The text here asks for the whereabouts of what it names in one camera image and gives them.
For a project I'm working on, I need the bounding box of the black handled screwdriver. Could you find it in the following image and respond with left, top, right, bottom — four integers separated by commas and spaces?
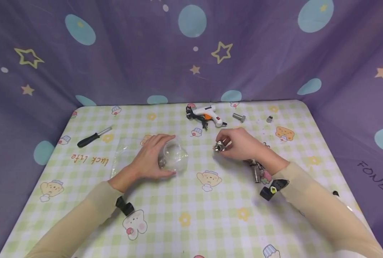
77, 126, 113, 148

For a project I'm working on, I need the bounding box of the person's left hand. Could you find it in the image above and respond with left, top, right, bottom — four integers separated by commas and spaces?
130, 134, 177, 180

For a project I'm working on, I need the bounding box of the person's right hand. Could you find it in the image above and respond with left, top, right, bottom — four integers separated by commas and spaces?
214, 128, 264, 161

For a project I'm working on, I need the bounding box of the person's left forearm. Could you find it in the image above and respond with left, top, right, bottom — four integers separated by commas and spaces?
24, 163, 144, 258

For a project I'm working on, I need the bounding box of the white hot glue gun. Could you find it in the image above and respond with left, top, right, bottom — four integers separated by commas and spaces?
185, 104, 228, 131

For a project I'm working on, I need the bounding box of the pile of silver metal fittings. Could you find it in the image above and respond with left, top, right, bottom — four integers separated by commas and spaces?
244, 158, 272, 184

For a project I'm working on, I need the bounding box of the person's right forearm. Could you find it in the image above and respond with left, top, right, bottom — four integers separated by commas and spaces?
253, 145, 383, 258

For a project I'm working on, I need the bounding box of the clear plastic bag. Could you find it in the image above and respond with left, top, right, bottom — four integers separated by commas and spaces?
110, 136, 190, 180

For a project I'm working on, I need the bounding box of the black wrist band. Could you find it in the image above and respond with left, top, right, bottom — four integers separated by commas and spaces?
259, 179, 290, 201
115, 196, 135, 216

